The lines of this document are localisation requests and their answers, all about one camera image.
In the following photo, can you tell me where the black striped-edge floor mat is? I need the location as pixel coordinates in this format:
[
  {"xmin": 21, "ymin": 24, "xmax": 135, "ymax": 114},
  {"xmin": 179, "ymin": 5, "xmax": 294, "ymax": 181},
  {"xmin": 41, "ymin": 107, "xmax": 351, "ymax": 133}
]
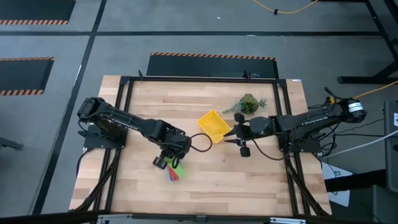
[
  {"xmin": 0, "ymin": 0, "xmax": 77, "ymax": 26},
  {"xmin": 0, "ymin": 56, "xmax": 55, "ymax": 97},
  {"xmin": 146, "ymin": 52, "xmax": 280, "ymax": 80}
]

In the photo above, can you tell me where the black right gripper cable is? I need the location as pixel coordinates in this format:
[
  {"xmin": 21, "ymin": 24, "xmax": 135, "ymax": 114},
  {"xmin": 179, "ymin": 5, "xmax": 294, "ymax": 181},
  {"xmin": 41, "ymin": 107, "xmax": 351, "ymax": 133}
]
[{"xmin": 251, "ymin": 136, "xmax": 296, "ymax": 162}]

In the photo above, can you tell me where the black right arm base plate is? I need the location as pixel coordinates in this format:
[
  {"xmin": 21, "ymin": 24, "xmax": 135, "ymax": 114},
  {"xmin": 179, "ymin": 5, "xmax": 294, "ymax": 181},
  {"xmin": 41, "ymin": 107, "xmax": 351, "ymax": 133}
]
[{"xmin": 277, "ymin": 133, "xmax": 323, "ymax": 154}]

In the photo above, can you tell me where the white paper sheet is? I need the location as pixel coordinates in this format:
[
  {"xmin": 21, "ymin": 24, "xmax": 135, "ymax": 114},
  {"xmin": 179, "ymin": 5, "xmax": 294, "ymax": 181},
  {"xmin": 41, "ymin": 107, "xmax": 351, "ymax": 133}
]
[{"xmin": 321, "ymin": 162, "xmax": 351, "ymax": 208}]

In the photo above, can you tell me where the white cable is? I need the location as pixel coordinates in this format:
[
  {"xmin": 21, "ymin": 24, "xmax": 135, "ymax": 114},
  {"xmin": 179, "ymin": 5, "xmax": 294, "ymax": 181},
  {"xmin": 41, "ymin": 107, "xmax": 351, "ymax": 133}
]
[{"xmin": 333, "ymin": 129, "xmax": 398, "ymax": 157}]

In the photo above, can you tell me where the small artificial green plant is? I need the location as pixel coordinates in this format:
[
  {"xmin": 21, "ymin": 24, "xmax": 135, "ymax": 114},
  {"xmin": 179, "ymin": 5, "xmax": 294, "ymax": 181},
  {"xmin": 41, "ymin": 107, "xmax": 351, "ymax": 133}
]
[{"xmin": 222, "ymin": 93, "xmax": 269, "ymax": 116}]

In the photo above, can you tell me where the black aluminium table frame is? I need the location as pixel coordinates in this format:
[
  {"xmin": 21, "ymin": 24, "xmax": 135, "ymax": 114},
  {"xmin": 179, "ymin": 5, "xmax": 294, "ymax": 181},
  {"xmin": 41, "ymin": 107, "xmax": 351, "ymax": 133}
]
[{"xmin": 73, "ymin": 70, "xmax": 331, "ymax": 218}]

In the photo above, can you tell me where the yellow plastic basket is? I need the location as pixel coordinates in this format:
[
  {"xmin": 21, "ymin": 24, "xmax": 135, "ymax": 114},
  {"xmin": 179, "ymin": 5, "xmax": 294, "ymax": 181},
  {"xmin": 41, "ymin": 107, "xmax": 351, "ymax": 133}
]
[{"xmin": 197, "ymin": 109, "xmax": 233, "ymax": 144}]

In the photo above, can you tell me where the grey cabinet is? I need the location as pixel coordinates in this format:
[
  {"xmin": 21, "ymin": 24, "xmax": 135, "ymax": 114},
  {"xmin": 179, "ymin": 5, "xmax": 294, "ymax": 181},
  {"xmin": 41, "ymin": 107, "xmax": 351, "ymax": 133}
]
[{"xmin": 383, "ymin": 99, "xmax": 398, "ymax": 193}]

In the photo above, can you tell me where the red plastic measuring cup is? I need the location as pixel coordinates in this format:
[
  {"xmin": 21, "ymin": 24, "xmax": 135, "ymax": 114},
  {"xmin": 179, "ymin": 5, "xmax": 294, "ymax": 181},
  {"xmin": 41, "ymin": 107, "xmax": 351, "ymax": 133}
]
[{"xmin": 167, "ymin": 166, "xmax": 180, "ymax": 182}]

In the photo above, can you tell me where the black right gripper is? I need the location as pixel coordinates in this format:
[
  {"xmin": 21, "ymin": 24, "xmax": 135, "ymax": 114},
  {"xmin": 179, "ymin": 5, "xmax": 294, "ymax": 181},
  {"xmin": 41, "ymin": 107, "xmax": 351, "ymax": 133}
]
[{"xmin": 223, "ymin": 112, "xmax": 276, "ymax": 158}]

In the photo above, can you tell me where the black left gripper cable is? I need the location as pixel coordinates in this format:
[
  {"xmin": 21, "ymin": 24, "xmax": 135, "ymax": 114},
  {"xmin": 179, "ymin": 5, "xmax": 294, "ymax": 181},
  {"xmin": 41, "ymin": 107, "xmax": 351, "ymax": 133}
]
[{"xmin": 188, "ymin": 132, "xmax": 213, "ymax": 154}]

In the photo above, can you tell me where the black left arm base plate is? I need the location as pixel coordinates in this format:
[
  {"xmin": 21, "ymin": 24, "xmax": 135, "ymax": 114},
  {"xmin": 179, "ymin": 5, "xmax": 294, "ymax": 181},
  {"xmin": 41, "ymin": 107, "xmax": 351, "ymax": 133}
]
[{"xmin": 77, "ymin": 123, "xmax": 128, "ymax": 150}]

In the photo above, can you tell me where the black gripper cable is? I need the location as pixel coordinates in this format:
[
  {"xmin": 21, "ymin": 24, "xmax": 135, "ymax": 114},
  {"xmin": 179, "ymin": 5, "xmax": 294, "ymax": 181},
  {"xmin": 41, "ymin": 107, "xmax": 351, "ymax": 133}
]
[
  {"xmin": 251, "ymin": 136, "xmax": 296, "ymax": 162},
  {"xmin": 188, "ymin": 132, "xmax": 213, "ymax": 154}
]

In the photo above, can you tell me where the green plastic measuring cup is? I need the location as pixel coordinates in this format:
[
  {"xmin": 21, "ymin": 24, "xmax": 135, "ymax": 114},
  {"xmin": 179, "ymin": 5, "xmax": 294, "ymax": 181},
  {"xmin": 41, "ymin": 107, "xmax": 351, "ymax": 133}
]
[{"xmin": 164, "ymin": 156, "xmax": 187, "ymax": 180}]

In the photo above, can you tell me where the black desk leg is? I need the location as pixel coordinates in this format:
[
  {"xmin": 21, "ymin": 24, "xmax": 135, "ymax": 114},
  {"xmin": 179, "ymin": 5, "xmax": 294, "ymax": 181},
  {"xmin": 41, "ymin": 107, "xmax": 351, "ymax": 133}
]
[{"xmin": 337, "ymin": 0, "xmax": 398, "ymax": 85}]

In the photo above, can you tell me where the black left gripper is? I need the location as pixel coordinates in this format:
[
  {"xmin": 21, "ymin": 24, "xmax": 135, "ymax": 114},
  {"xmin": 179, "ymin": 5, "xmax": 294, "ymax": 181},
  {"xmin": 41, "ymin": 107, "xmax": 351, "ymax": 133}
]
[{"xmin": 152, "ymin": 126, "xmax": 192, "ymax": 170}]

